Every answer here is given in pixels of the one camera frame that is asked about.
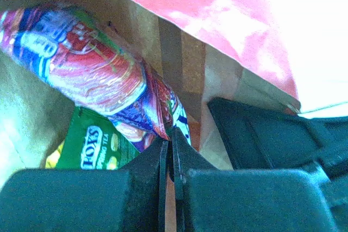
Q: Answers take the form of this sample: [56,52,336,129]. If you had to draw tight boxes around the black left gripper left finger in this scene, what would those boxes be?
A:
[1,139,169,231]

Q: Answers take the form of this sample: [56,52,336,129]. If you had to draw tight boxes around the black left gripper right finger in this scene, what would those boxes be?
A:
[171,128,337,231]

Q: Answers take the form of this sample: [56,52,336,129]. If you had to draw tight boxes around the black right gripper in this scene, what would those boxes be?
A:
[208,98,347,231]

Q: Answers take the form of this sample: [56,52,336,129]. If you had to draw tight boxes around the red brown paper bag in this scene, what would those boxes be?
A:
[0,0,302,232]

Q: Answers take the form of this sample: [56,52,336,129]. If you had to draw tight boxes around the red Fox's candy bag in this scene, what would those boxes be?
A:
[1,5,190,151]

